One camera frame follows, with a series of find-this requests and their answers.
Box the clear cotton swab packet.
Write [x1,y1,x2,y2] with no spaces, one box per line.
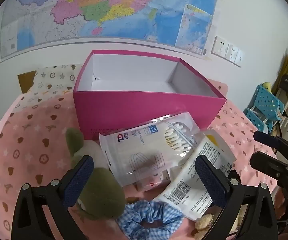
[99,112,202,187]

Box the blue plastic rack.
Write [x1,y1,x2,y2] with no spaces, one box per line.
[243,84,284,130]

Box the pink printed blanket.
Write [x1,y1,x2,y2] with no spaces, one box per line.
[0,79,284,240]

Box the green plush toy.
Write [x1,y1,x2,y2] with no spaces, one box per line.
[65,127,126,222]

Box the white wall switch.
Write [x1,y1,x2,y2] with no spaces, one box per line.
[235,49,245,67]

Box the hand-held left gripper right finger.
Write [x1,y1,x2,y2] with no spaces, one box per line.
[195,154,279,240]

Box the blue gingham scrunchie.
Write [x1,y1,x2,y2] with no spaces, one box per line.
[116,200,184,240]

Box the colourful wall map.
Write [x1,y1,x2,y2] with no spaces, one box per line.
[0,0,221,63]

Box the pink cardboard box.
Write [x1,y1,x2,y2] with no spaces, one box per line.
[72,50,227,140]

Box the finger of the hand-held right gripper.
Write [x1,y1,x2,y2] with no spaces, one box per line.
[250,152,288,187]
[253,131,288,164]

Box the white barcode packet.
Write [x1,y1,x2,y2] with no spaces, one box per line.
[153,130,237,220]

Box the white wall socket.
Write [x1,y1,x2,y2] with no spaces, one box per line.
[211,35,230,56]
[225,42,239,63]

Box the white star printed pillow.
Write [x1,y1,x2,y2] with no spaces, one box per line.
[14,64,84,113]

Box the beige fluffy plush toy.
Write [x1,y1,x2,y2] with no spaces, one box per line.
[193,214,216,240]

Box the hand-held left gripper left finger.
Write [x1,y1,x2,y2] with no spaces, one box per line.
[11,155,94,240]

